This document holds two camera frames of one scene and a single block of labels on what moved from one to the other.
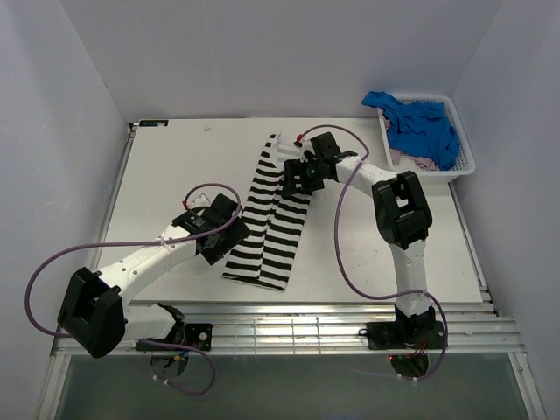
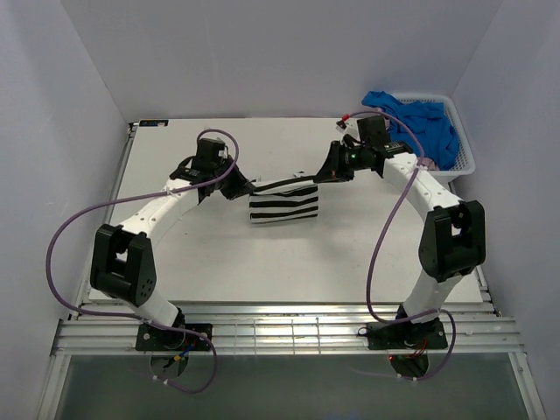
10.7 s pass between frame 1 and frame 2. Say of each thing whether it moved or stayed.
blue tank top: stayed
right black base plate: stayed
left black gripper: moved
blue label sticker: stayed
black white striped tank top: moved
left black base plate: stayed
